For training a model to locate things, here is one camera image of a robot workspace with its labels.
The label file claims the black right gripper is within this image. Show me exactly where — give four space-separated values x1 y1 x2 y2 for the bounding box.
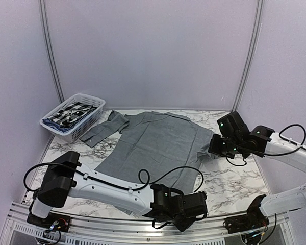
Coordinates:
208 134 243 159

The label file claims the grey long sleeve shirt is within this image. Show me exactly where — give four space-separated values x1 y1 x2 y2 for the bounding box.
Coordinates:
79 109 217 216

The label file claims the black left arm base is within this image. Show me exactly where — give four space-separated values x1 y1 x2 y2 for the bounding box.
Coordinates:
27 212 71 232

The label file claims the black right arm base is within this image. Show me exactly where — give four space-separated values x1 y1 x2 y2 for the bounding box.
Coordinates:
223 202 269 234

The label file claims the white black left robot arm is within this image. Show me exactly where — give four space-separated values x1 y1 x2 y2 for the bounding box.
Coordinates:
27 151 208 232

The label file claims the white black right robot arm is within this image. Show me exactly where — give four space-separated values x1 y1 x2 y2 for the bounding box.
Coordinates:
209 121 306 229

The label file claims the white plastic laundry basket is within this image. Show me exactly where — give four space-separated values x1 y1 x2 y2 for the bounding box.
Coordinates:
39 93 106 143

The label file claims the black white plaid shirt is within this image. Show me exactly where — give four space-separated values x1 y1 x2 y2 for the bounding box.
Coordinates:
45 102 97 126

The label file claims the blue patterned folded shirt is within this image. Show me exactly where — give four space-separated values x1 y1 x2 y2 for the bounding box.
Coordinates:
42 119 74 133

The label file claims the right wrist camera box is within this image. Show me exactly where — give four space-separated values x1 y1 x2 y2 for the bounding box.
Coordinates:
217 111 250 140

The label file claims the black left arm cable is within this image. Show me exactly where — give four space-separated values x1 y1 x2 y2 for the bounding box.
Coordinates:
24 163 205 230

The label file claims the aluminium front rail frame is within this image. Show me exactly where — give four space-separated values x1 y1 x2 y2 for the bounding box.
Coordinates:
5 201 294 245

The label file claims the aluminium corner post right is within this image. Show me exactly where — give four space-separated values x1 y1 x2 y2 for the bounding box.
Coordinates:
231 0 265 111

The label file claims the aluminium corner post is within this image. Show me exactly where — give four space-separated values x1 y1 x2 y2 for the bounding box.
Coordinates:
38 0 65 103
231 0 265 111

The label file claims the aluminium corner post left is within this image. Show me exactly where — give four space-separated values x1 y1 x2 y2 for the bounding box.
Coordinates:
38 0 65 103

